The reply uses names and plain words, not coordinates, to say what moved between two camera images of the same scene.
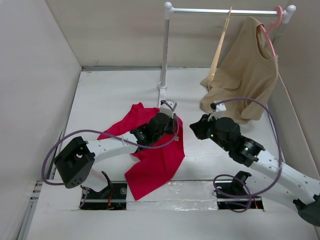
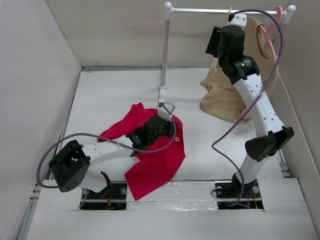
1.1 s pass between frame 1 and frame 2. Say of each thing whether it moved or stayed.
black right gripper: moved
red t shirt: stayed
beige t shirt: stayed
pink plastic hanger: stayed
